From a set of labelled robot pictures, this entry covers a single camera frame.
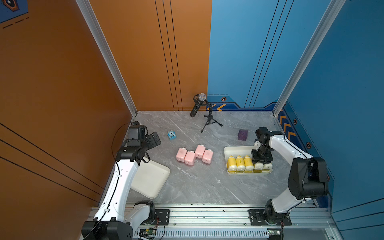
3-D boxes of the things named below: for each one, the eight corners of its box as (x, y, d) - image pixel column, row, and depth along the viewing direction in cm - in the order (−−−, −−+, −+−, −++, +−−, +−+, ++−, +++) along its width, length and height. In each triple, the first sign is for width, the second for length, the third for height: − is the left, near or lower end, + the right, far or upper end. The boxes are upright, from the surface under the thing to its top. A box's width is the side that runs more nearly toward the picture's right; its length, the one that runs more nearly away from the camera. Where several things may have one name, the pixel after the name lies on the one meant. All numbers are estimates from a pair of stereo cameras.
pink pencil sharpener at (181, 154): (176, 162, 94) (175, 157, 88) (180, 152, 99) (179, 146, 93) (184, 164, 93) (183, 159, 88) (187, 154, 98) (187, 148, 92)
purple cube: (237, 140, 106) (239, 135, 102) (238, 133, 110) (239, 128, 105) (245, 141, 105) (247, 136, 101) (245, 134, 109) (247, 130, 105)
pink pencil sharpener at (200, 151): (194, 159, 95) (194, 153, 90) (198, 148, 100) (198, 143, 95) (201, 161, 94) (202, 156, 89) (205, 150, 99) (205, 145, 94)
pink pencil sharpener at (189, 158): (184, 165, 93) (184, 160, 87) (187, 154, 97) (187, 149, 92) (193, 167, 92) (192, 162, 87) (195, 156, 97) (195, 151, 91)
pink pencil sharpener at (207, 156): (201, 163, 94) (201, 157, 88) (204, 153, 98) (205, 147, 93) (209, 166, 92) (210, 160, 87) (213, 156, 97) (214, 150, 91)
